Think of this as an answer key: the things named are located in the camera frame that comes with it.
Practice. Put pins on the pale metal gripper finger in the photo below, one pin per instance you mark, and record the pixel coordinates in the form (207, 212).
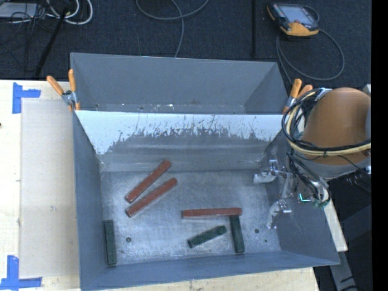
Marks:
(281, 208)
(272, 172)

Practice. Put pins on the dark green flat block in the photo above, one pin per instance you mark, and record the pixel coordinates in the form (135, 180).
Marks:
(110, 242)
(237, 235)
(207, 236)

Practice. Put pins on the red-brown flat block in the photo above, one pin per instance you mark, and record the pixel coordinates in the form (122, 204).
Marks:
(212, 212)
(148, 181)
(151, 197)

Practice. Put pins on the grey metal bin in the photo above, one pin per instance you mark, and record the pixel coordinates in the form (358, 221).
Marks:
(182, 83)

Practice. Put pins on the pale wood flat board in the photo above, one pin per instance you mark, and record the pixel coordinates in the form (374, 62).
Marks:
(45, 177)

